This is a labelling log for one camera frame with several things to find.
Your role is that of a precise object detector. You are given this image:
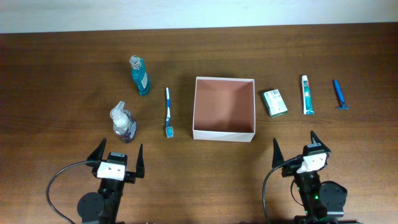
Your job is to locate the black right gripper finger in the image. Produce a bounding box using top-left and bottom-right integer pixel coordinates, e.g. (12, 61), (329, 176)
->
(310, 131), (331, 154)
(272, 138), (285, 169)

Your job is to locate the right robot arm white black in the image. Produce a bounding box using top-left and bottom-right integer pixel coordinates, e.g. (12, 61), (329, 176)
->
(272, 131), (348, 224)

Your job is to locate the blue mouthwash bottle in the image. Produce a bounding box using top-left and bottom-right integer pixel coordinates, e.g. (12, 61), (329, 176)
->
(129, 55), (150, 96)

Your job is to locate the white cardboard box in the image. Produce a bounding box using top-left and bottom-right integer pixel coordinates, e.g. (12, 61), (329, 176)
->
(192, 77), (256, 142)

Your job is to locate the green white soap box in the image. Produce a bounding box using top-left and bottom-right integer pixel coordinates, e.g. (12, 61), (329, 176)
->
(262, 89), (288, 118)

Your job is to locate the blue white toothbrush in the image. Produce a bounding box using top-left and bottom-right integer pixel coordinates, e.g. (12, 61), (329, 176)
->
(165, 87), (174, 138)

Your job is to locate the white toothpaste tube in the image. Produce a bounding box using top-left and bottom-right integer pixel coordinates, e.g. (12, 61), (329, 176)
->
(302, 75), (314, 115)

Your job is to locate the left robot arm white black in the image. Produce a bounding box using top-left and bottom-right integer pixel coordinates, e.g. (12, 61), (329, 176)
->
(77, 139), (145, 223)

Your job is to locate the blue disposable razor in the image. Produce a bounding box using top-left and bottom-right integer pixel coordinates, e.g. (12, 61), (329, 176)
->
(333, 80), (350, 110)

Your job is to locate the clear purple soap pump bottle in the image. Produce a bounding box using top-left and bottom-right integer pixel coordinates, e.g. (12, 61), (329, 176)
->
(109, 101), (137, 143)

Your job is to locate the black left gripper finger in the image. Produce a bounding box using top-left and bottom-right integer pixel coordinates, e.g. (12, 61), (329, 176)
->
(86, 138), (106, 166)
(136, 144), (145, 179)

